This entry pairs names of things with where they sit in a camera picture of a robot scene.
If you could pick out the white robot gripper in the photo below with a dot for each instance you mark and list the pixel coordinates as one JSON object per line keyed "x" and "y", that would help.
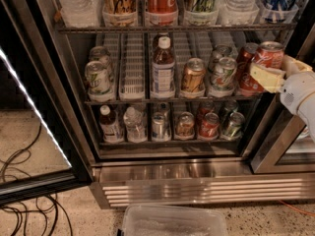
{"x": 296, "y": 90}

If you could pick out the red coke can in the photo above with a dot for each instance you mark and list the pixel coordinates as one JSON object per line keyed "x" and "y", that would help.
{"x": 269, "y": 54}
{"x": 245, "y": 55}

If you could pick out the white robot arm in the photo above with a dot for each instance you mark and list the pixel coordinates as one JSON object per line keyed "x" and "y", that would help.
{"x": 308, "y": 116}

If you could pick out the front white green soda can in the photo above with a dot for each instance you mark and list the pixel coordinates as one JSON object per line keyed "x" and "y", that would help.
{"x": 223, "y": 73}

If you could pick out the white green soda can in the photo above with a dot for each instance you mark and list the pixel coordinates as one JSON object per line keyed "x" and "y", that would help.
{"x": 223, "y": 73}
{"x": 221, "y": 50}

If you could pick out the rear white green soda can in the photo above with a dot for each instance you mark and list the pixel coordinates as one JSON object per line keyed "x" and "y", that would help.
{"x": 221, "y": 50}

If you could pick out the lower shelf green can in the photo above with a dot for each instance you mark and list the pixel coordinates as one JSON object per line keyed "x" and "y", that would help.
{"x": 232, "y": 126}

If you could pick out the gold soda can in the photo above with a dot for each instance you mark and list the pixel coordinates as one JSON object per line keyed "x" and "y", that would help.
{"x": 193, "y": 75}

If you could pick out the lower shelf red can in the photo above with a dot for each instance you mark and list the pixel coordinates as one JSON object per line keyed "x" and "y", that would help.
{"x": 209, "y": 128}

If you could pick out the lower shelf gold can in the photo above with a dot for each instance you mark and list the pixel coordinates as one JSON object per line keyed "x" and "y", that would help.
{"x": 185, "y": 124}

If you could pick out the lower shelf silver can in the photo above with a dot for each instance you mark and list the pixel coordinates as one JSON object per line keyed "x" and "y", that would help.
{"x": 159, "y": 130}

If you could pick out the stainless steel fridge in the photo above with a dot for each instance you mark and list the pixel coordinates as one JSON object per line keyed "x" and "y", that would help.
{"x": 254, "y": 167}

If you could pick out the empty white shelf tray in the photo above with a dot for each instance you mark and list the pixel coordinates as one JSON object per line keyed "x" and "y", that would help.
{"x": 132, "y": 67}

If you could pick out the lower shelf water bottle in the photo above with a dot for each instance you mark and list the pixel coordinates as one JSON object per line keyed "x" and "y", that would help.
{"x": 136, "y": 130}

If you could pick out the lower shelf tea bottle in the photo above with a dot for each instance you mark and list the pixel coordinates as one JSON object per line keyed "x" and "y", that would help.
{"x": 112, "y": 131}

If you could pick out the front 7up can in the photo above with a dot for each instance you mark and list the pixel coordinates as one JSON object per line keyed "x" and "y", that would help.
{"x": 97, "y": 77}

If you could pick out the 7up can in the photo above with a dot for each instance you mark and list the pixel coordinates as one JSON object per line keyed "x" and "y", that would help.
{"x": 97, "y": 77}
{"x": 102, "y": 54}

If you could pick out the rear 7up can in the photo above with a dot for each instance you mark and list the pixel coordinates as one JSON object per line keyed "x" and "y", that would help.
{"x": 102, "y": 54}

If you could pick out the top shelf water bottle left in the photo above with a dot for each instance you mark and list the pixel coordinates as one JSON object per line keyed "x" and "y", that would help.
{"x": 80, "y": 13}

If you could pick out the open fridge glass door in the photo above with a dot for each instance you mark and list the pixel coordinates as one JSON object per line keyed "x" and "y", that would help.
{"x": 44, "y": 149}

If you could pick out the front brown tea bottle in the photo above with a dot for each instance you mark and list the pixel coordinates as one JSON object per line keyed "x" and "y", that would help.
{"x": 163, "y": 66}

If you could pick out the brown tea bottle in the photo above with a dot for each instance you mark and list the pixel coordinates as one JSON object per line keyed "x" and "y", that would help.
{"x": 163, "y": 66}
{"x": 157, "y": 37}

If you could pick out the rear brown tea bottle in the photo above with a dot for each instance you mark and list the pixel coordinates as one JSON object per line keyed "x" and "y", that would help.
{"x": 157, "y": 37}

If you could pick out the clear plastic bin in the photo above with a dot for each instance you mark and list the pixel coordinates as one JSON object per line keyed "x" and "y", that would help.
{"x": 158, "y": 220}

